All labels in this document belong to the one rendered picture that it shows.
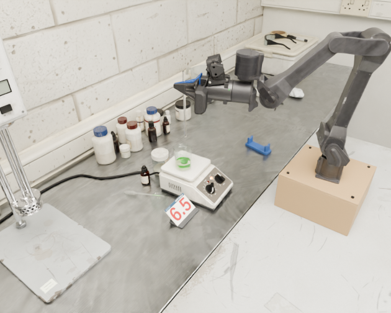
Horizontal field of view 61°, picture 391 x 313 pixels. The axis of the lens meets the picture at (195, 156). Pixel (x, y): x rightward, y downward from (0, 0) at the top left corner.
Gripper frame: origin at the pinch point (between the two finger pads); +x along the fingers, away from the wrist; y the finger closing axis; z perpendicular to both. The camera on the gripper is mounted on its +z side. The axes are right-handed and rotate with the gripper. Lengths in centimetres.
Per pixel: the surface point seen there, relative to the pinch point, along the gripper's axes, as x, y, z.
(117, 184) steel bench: 23.0, 1.6, -36.3
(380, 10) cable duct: -75, -116, 0
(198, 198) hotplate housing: -5.2, 7.2, -32.1
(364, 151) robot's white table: -60, -32, -33
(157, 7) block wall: 25, -61, 6
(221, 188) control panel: -11.6, 1.9, -31.5
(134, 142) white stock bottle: 23.8, -17.8, -32.0
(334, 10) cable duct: -55, -126, -3
